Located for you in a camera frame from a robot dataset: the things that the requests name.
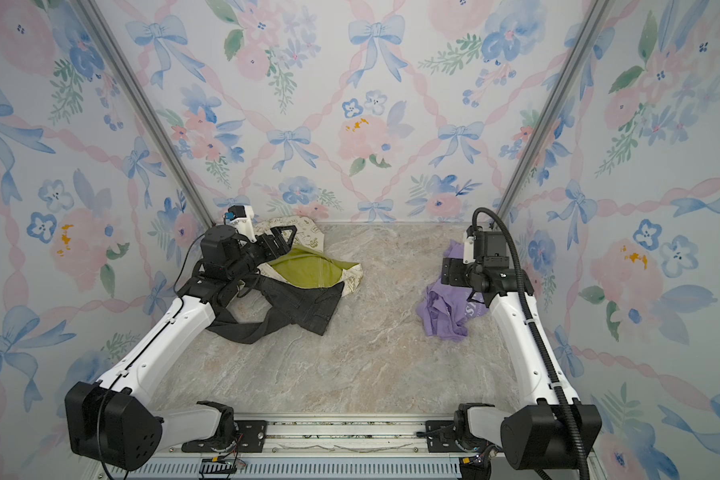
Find green cloth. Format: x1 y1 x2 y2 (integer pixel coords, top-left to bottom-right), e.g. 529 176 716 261
268 245 363 289

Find left aluminium corner post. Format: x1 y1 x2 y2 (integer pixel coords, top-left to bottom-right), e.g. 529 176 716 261
71 0 215 229

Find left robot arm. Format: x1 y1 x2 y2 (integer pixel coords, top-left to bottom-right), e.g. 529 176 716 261
64 219 297 471

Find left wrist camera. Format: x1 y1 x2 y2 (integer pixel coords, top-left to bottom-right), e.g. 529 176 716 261
223 205 256 242

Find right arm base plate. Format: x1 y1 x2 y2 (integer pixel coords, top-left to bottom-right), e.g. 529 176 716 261
416 420 503 455

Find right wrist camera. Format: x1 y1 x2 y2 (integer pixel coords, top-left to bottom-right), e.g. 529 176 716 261
463 233 475 265

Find purple cloth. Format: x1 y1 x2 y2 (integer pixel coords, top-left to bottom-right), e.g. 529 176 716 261
415 239 490 344

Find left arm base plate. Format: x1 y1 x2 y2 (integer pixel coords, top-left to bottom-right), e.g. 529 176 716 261
181 420 268 454

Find dark grey cloth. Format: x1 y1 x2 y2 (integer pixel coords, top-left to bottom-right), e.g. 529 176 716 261
207 274 344 345

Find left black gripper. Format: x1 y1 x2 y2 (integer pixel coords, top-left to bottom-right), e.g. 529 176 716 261
228 224 295 287

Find cream printed cloth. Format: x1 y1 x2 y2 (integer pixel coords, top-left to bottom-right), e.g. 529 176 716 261
254 216 363 296

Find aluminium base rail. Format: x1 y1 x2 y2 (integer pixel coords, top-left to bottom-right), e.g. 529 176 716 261
89 413 607 480

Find black corrugated cable conduit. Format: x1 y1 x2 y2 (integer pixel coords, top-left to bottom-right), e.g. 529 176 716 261
471 206 592 480

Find aluminium corner post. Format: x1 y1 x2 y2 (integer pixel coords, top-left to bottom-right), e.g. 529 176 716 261
498 0 611 224
71 0 215 229

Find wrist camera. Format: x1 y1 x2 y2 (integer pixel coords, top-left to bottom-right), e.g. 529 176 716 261
223 205 256 242
463 233 475 265

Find right aluminium corner post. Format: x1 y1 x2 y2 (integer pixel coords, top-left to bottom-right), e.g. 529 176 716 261
498 0 611 224

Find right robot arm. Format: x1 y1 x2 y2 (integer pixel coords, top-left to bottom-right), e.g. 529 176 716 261
441 227 602 479

